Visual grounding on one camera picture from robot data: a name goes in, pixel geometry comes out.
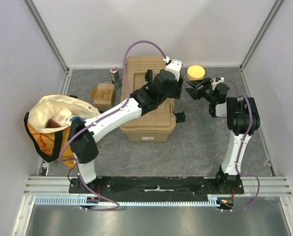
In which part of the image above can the brown cardboard box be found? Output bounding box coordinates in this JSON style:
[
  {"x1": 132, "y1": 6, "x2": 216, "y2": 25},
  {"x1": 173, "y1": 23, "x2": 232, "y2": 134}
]
[{"x1": 91, "y1": 84, "x2": 116, "y2": 109}]

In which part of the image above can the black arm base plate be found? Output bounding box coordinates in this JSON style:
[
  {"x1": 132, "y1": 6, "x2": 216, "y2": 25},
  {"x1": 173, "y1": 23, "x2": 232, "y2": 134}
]
[{"x1": 68, "y1": 176, "x2": 245, "y2": 197}]

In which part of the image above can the white paper roll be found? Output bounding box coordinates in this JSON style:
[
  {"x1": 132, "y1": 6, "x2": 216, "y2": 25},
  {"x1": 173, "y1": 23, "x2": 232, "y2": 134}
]
[{"x1": 52, "y1": 109, "x2": 73, "y2": 127}]

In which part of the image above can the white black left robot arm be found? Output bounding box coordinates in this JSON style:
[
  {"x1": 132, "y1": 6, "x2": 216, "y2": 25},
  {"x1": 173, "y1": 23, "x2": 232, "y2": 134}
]
[{"x1": 68, "y1": 68, "x2": 184, "y2": 193}]

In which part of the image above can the tan plastic toolbox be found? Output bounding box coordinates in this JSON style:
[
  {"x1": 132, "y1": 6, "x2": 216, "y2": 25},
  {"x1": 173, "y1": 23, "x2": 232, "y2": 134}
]
[{"x1": 120, "y1": 56, "x2": 185, "y2": 142}]

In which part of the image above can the red silver drink can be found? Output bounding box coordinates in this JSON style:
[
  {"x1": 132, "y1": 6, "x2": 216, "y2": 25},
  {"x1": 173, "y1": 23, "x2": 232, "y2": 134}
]
[{"x1": 109, "y1": 66, "x2": 122, "y2": 88}]

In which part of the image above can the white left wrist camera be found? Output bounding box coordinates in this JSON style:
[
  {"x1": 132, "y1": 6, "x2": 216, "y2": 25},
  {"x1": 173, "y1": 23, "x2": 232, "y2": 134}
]
[{"x1": 163, "y1": 57, "x2": 183, "y2": 81}]

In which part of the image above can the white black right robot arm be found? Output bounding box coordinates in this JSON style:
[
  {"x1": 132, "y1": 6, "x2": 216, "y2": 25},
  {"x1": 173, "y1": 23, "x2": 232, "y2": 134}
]
[{"x1": 186, "y1": 77, "x2": 260, "y2": 194}]

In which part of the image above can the yellow canvas tote bag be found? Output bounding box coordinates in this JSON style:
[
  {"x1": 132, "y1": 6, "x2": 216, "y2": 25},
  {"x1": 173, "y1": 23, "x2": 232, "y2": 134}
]
[{"x1": 24, "y1": 94, "x2": 100, "y2": 168}]

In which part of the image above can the grey slotted cable duct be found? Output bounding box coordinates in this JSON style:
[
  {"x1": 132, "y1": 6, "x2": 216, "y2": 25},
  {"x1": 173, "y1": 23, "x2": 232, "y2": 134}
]
[{"x1": 34, "y1": 195, "x2": 218, "y2": 206}]

